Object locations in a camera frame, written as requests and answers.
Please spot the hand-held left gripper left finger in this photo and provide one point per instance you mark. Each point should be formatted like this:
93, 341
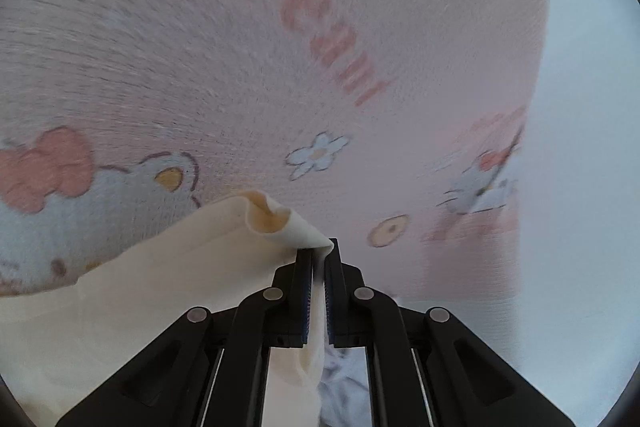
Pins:
299, 307

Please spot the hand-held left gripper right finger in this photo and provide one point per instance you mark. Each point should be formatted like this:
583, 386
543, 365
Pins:
332, 307

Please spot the white shirt with navy trim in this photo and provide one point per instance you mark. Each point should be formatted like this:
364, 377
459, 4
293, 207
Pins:
345, 387

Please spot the pink and cream shirt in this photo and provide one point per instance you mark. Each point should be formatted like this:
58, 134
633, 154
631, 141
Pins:
125, 307

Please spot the sofa with cat print cover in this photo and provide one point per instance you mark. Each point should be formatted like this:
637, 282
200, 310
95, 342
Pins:
250, 57

